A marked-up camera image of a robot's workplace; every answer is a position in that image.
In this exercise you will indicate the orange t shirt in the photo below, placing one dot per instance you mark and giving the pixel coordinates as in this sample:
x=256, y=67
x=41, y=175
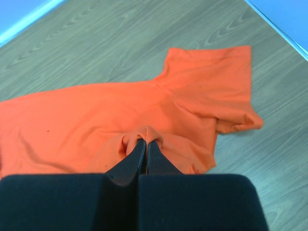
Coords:
x=91, y=128

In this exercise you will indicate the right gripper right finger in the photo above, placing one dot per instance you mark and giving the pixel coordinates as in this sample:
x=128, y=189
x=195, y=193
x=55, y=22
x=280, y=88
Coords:
x=157, y=163

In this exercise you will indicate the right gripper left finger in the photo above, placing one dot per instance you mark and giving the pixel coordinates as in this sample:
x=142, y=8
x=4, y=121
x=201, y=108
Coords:
x=128, y=170

